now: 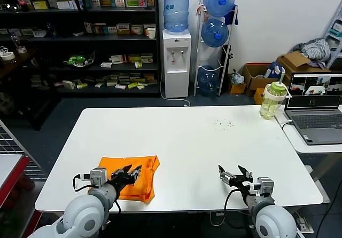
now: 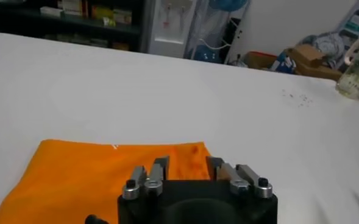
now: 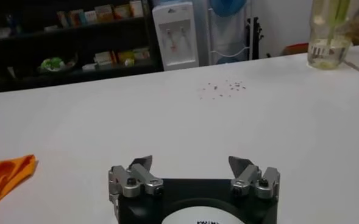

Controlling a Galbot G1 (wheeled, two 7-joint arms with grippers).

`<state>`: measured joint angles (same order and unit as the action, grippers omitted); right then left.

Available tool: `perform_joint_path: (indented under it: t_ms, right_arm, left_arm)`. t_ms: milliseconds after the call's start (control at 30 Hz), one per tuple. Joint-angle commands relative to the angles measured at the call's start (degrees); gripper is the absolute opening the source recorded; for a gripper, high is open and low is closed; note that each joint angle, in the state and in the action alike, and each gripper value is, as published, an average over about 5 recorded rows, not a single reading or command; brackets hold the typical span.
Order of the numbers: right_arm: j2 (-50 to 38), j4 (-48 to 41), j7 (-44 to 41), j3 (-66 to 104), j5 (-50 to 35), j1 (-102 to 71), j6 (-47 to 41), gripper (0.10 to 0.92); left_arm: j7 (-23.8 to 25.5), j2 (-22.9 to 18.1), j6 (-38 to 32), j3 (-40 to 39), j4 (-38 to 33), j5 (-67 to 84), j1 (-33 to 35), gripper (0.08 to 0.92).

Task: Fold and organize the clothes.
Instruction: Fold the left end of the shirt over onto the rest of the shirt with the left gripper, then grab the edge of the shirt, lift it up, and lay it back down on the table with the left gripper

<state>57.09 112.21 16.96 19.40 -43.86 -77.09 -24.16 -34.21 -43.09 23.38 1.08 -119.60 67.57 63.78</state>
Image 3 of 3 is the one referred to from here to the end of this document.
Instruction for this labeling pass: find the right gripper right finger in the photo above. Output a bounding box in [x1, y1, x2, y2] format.
[228, 156, 281, 200]

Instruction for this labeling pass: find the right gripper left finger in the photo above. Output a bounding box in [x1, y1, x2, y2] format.
[108, 155, 165, 202]

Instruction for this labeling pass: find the orange t-shirt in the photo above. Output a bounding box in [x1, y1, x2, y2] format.
[0, 154, 39, 215]

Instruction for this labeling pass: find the large white table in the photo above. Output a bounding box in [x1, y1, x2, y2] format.
[0, 44, 359, 224]

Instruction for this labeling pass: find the white water dispenser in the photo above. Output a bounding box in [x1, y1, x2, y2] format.
[152, 1, 200, 72]

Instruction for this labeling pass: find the bowl with green items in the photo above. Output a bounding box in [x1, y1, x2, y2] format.
[38, 54, 79, 74]

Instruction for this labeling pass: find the black tripod stand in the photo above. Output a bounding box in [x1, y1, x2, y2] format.
[246, 16, 264, 60]

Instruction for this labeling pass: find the white metal jug rack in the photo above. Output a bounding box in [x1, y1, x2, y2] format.
[207, 0, 255, 66]

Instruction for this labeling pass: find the black shelf unit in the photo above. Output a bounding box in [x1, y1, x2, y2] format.
[0, 0, 163, 94]

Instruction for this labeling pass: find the green lid drinking bottle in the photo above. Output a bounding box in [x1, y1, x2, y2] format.
[307, 0, 359, 70]

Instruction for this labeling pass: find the blue water jug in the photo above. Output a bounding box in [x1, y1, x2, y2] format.
[209, 0, 247, 18]

